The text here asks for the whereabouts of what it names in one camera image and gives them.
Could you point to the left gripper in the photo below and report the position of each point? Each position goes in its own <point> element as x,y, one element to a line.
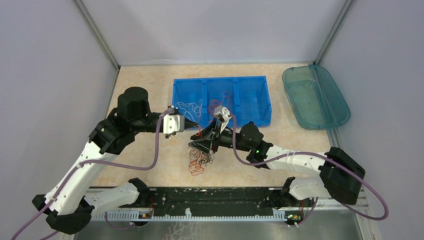
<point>189,124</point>

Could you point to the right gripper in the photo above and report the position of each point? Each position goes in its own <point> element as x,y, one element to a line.
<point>205,145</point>

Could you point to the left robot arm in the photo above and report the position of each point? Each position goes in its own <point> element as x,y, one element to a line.
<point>68,207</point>

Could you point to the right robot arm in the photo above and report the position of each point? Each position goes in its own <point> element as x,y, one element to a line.
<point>332,174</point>

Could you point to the blue three-compartment bin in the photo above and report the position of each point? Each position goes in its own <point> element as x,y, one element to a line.
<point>247,97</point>

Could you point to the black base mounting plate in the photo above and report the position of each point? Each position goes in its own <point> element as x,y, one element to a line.
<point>218,201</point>

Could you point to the teal transparent plastic lid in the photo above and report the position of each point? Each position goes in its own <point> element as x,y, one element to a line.
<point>315,99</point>

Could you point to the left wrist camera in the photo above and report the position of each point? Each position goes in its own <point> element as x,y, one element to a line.
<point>173,122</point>

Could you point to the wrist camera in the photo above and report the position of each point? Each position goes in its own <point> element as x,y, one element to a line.
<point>223,115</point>
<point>173,122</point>

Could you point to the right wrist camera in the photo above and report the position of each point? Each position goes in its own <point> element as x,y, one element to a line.
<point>223,115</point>

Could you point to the aluminium front rail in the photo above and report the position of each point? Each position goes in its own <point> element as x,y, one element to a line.
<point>114,202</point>

